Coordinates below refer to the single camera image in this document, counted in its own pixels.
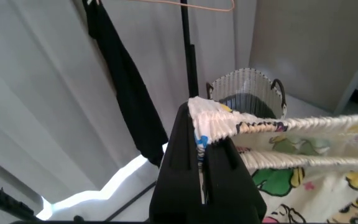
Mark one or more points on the pink clothes hanger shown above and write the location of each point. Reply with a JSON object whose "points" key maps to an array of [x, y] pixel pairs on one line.
{"points": [[197, 6]]}

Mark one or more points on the cream printed garment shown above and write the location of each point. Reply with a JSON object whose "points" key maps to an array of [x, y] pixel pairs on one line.
{"points": [[216, 121]]}

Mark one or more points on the white curtain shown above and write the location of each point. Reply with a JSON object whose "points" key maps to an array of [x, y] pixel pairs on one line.
{"points": [[42, 93]]}

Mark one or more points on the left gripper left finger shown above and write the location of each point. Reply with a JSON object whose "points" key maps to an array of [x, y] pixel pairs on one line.
{"points": [[176, 186]]}

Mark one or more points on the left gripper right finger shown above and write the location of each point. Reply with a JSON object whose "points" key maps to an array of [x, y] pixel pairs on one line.
{"points": [[228, 193]]}

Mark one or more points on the black short-sleeved shirt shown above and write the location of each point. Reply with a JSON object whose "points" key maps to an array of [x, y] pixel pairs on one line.
{"points": [[129, 93]]}

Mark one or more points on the white laundry basket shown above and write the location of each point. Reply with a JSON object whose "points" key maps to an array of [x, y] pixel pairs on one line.
{"points": [[244, 84]]}

